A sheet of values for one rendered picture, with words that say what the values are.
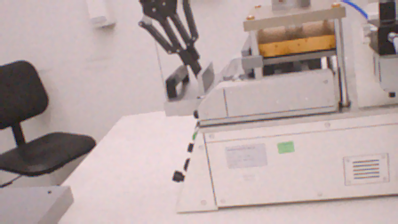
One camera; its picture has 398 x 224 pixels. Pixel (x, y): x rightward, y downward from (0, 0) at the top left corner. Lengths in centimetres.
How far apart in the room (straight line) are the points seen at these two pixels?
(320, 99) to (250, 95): 12
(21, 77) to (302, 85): 205
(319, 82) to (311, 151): 13
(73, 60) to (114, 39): 28
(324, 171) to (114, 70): 191
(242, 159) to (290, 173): 10
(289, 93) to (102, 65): 191
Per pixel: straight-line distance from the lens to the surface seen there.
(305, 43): 86
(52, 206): 102
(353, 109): 84
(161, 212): 96
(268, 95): 82
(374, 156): 87
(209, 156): 87
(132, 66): 259
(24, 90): 266
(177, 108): 91
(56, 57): 273
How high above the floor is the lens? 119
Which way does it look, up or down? 16 degrees down
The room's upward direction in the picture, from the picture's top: 10 degrees counter-clockwise
